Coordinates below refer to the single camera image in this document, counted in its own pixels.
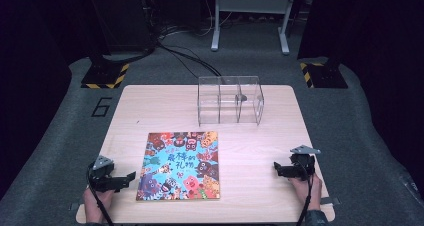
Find black striped stand base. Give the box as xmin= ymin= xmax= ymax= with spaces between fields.
xmin=299 ymin=61 xmax=349 ymax=89
xmin=80 ymin=54 xmax=131 ymax=90

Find person's left hand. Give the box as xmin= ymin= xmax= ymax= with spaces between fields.
xmin=82 ymin=186 xmax=117 ymax=224

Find person's right hand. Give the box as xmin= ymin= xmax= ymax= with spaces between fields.
xmin=287 ymin=173 xmax=324 ymax=212

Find black floor cables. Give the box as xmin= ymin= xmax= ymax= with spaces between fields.
xmin=155 ymin=40 xmax=223 ymax=79

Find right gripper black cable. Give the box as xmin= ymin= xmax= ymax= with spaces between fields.
xmin=295 ymin=157 xmax=317 ymax=226

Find colourful picture book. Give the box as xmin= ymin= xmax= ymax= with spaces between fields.
xmin=135 ymin=130 xmax=222 ymax=202

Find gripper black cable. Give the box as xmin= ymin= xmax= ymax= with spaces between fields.
xmin=86 ymin=164 xmax=115 ymax=226
xmin=295 ymin=157 xmax=317 ymax=226

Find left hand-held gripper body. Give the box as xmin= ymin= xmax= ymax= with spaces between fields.
xmin=87 ymin=155 xmax=125 ymax=193

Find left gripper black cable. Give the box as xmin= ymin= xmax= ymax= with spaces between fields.
xmin=86 ymin=164 xmax=115 ymax=226

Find black cabinet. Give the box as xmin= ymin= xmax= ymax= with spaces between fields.
xmin=84 ymin=0 xmax=157 ymax=56

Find white metal stand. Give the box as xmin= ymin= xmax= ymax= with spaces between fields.
xmin=210 ymin=0 xmax=298 ymax=56

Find dark curtain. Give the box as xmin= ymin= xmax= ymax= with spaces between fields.
xmin=297 ymin=0 xmax=424 ymax=190
xmin=0 ymin=0 xmax=91 ymax=200

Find bundle of background cables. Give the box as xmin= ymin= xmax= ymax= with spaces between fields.
xmin=141 ymin=0 xmax=216 ymax=40

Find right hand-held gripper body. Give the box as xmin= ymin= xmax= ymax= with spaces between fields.
xmin=286 ymin=144 xmax=322 ymax=182

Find clear acrylic divided organizer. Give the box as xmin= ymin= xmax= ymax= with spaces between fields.
xmin=196 ymin=74 xmax=266 ymax=127

